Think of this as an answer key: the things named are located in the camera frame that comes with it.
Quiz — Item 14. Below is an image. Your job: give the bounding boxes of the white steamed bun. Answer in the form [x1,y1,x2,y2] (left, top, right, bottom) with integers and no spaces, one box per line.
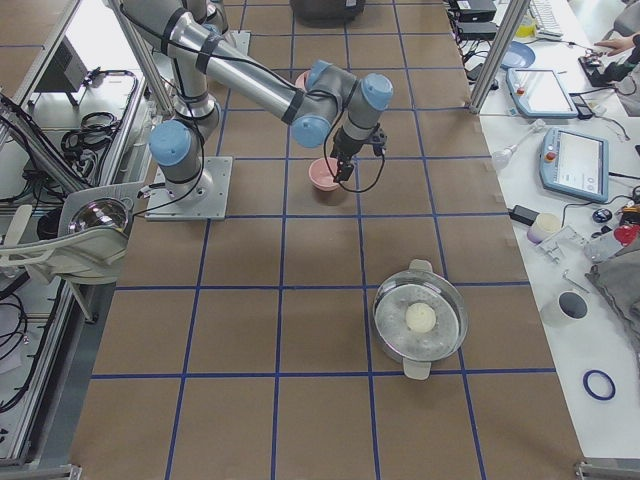
[405,302,437,334]

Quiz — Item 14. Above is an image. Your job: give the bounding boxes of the grey office chair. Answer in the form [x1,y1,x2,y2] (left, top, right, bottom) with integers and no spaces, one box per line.
[0,181,146,287]

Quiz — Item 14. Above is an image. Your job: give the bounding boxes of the pink bowl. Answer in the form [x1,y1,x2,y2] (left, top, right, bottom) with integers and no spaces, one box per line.
[308,157,339,192]

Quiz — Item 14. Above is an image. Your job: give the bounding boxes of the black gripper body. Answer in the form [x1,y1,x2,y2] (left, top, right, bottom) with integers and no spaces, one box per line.
[331,126,387,162]

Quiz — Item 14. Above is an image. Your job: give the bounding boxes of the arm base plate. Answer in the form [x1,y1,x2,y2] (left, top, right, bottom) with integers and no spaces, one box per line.
[144,156,233,221]

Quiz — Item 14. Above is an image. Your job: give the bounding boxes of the pink plate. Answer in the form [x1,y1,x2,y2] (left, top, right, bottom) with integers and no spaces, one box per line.
[295,70,310,91]

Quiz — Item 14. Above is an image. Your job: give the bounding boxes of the teach pendant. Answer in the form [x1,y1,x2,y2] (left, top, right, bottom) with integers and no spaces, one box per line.
[539,128,609,204]
[506,68,578,119]

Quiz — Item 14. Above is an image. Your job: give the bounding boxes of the lower teach pendant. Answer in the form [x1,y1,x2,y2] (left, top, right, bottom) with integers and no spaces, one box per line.
[539,128,609,204]

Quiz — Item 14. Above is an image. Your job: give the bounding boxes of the black power adapter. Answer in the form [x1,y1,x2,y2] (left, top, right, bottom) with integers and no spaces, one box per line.
[508,205,540,226]

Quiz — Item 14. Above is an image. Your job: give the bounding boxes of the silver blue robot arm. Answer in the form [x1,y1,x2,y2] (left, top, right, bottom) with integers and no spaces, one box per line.
[118,1,394,186]

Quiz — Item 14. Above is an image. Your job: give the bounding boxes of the blue tape ring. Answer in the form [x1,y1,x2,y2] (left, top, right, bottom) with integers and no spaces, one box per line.
[582,368,617,401]

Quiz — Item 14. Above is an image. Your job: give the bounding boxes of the upper teach pendant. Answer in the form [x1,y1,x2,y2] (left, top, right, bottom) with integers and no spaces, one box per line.
[506,68,578,119]

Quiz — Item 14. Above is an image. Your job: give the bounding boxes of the light blue plate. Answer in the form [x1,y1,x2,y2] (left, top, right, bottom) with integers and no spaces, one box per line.
[500,41,536,70]

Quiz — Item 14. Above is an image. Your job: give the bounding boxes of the shiny steel bowl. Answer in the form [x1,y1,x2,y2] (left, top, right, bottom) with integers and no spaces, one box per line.
[67,198,130,234]

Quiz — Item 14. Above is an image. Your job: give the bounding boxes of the steel steamer pot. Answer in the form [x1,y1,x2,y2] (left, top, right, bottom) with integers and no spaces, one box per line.
[371,259,469,381]

